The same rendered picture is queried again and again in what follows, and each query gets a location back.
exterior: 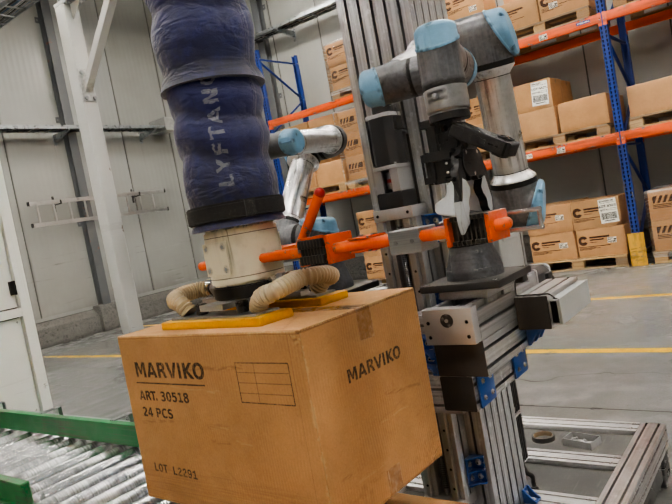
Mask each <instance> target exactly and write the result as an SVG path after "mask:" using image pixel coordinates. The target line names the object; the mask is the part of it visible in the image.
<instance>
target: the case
mask: <svg viewBox="0 0 672 504"><path fill-rule="evenodd" d="M292 310H293V316H291V317H288V318H285V319H282V320H279V321H276V322H273V323H270V324H267V325H264V326H261V327H239V328H214V329H188V330H162V326H161V324H159V325H156V326H152V327H149V328H146V329H142V330H139V331H135V332H132V333H128V334H125V335H121V336H118V343H119V348H120V353H121V358H122V363H123V368H124V373H125V378H126V383H127V388H128V393H129V398H130V403H131V408H132V413H133V418H134V423H135V428H136V433H137V438H138V443H139V448H140V453H141V458H142V463H143V468H144V473H145V478H146V483H147V488H148V493H149V496H150V497H155V498H159V499H163V500H167V501H171V502H175V503H179V504H384V503H385V502H387V501H388V500H389V499H390V498H391V497H393V496H394V495H395V494H396V493H397V492H399V491H400V490H401V489H402V488H403V487H405V486H406V485H407V484H408V483H409V482H411V481H412V480H413V479H414V478H415V477H417V476H418V475H419V474H420V473H421V472H423V471H424V470H425V469H426V468H427V467H429V466H430V465H431V464H432V463H434V462H435V461H436V460H437V459H438V458H440V457H441V456H442V449H441V443H440V437H439V431H438V426H437V420H436V414H435V408H434V403H433V397H432V391H431V385H430V380H429V374H428V368H427V362H426V357H425V351H424V345H423V339H422V334H421V328H420V322H419V316H418V311H417V305H416V299H415V293H414V288H412V287H409V288H397V289H385V290H373V291H361V292H349V293H348V297H347V298H344V299H341V300H338V301H335V302H332V303H329V304H326V305H323V306H312V307H297V308H292Z"/></svg>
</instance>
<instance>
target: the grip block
mask: <svg viewBox="0 0 672 504"><path fill-rule="evenodd" d="M349 238H352V235H351V230H347V231H342V232H337V233H332V234H328V235H323V234H322V235H317V236H312V237H307V238H302V239H297V240H296V243H297V249H298V254H299V260H300V265H301V267H307V266H311V265H314V264H322V263H327V261H328V264H333V263H337V262H341V261H345V260H348V259H352V258H355V253H354V254H350V252H352V251H350V252H343V253H334V252H333V251H332V244H333V243H336V242H343V241H345V240H347V239H349Z"/></svg>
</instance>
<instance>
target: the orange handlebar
mask: <svg viewBox="0 0 672 504"><path fill-rule="evenodd" d="M512 226H513V220H512V219H511V218H510V217H503V218H498V219H495V220H494V229H495V231H496V232H500V231H505V230H508V229H510V228H512ZM383 234H384V235H383ZM419 238H420V239H421V241H423V242H426V241H434V240H442V239H446V235H445V229H444V226H438V227H433V228H432V229H425V230H421V231H420V234H419ZM295 245H296V243H294V244H287V245H281V246H282V250H275V251H274V252H267V253H262V254H260V256H259V260H260V261H261V262H262V263H267V262H274V261H282V260H289V259H297V258H299V254H298V249H297V248H295V249H294V247H295ZM388 246H389V240H388V235H387V234H386V232H381V233H370V234H368V235H363V234H362V235H358V237H354V238H349V239H347V240H345V241H343V242H336V243H333V244H332V251H333V252H334V253H343V252H350V251H352V252H350V254H354V253H365V252H369V251H377V249H381V248H385V247H388ZM198 269H199V270H201V271H206V270H207V269H206V263H205V261H204V262H200V263H199V264H198Z"/></svg>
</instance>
